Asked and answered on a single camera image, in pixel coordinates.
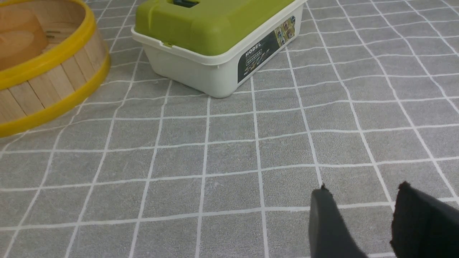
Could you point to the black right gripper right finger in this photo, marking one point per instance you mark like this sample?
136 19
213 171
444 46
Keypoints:
422 226

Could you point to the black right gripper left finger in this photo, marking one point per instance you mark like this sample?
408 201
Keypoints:
328 235

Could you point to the white box green lid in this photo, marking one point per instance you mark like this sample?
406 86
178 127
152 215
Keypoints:
214 46

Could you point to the bamboo steamer basket yellow rims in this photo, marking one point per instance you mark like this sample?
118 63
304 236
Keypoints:
73 65

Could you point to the brown bun in steamer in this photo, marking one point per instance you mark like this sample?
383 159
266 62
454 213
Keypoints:
21 36

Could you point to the grey checked tablecloth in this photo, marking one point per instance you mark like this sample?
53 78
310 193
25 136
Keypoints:
366 97

